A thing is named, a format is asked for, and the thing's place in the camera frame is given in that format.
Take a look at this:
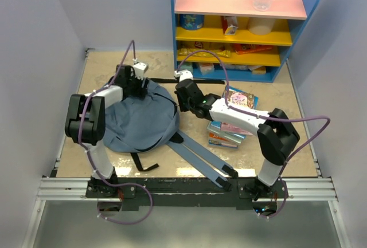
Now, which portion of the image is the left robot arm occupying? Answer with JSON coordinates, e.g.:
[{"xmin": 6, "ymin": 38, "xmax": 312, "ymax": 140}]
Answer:
[{"xmin": 65, "ymin": 62, "xmax": 149, "ymax": 198}]

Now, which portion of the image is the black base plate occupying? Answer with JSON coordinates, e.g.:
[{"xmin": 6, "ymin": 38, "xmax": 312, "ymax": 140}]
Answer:
[{"xmin": 85, "ymin": 178, "xmax": 288, "ymax": 214}]

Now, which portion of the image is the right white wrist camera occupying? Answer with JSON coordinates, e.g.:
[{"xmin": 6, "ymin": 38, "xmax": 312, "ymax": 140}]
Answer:
[{"xmin": 174, "ymin": 69, "xmax": 193, "ymax": 82}]

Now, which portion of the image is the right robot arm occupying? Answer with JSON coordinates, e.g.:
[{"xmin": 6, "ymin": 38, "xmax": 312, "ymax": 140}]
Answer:
[{"xmin": 174, "ymin": 79, "xmax": 300, "ymax": 200}]

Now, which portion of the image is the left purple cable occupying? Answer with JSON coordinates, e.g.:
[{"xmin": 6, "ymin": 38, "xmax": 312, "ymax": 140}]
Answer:
[{"xmin": 77, "ymin": 40, "xmax": 153, "ymax": 226}]

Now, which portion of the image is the yellow snack bag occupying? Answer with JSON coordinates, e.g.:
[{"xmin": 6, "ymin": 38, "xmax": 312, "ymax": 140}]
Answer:
[{"xmin": 177, "ymin": 41, "xmax": 231, "ymax": 58}]

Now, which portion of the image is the aluminium rail frame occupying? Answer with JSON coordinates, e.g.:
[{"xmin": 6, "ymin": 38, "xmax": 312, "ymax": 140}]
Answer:
[{"xmin": 31, "ymin": 50, "xmax": 352, "ymax": 247}]

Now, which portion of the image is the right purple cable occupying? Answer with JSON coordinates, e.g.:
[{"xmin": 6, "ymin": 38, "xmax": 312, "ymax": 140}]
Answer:
[{"xmin": 176, "ymin": 49, "xmax": 331, "ymax": 219}]

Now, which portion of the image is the yellow sponge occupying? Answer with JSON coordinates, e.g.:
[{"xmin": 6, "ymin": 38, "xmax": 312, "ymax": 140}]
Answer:
[{"xmin": 252, "ymin": 66, "xmax": 267, "ymax": 75}]

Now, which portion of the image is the purple cable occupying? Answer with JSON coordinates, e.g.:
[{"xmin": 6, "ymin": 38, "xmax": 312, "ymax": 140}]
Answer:
[
  {"xmin": 77, "ymin": 40, "xmax": 153, "ymax": 226},
  {"xmin": 176, "ymin": 49, "xmax": 331, "ymax": 219}
]

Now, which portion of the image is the blue student backpack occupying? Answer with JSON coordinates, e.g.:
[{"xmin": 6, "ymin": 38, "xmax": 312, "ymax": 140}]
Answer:
[{"xmin": 103, "ymin": 81, "xmax": 238, "ymax": 188}]

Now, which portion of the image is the blue round tin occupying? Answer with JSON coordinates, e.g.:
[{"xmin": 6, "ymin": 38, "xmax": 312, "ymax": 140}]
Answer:
[{"xmin": 179, "ymin": 14, "xmax": 205, "ymax": 30}]

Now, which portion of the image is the orange book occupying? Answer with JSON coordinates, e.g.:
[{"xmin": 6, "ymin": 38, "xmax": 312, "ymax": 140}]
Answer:
[{"xmin": 208, "ymin": 132, "xmax": 239, "ymax": 149}]

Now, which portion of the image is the white round container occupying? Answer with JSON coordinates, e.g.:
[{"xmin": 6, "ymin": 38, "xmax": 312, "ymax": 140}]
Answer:
[{"xmin": 247, "ymin": 17, "xmax": 277, "ymax": 36}]

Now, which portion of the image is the teal tissue pack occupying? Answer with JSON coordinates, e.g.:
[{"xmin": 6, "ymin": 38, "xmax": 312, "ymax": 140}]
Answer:
[{"xmin": 178, "ymin": 61, "xmax": 193, "ymax": 73}]

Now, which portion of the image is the red white carton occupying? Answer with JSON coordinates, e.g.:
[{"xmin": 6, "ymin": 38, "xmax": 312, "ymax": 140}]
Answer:
[{"xmin": 221, "ymin": 16, "xmax": 238, "ymax": 36}]

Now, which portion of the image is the white tissue pack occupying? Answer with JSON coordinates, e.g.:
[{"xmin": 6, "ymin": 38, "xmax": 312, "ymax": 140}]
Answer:
[{"xmin": 197, "ymin": 62, "xmax": 215, "ymax": 75}]

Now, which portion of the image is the pink cover book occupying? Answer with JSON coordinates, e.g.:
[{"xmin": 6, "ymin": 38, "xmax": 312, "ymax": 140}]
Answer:
[{"xmin": 220, "ymin": 87, "xmax": 259, "ymax": 136}]

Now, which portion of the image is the blue shelf unit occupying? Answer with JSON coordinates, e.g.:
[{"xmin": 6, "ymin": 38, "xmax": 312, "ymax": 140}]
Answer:
[{"xmin": 170, "ymin": 0, "xmax": 320, "ymax": 82}]

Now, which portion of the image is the red snack packet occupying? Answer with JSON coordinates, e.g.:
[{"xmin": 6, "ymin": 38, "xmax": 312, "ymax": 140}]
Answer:
[{"xmin": 232, "ymin": 44, "xmax": 273, "ymax": 55}]

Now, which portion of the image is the teal book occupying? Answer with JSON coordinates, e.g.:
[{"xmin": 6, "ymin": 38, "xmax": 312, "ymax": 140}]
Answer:
[{"xmin": 207, "ymin": 121, "xmax": 246, "ymax": 145}]

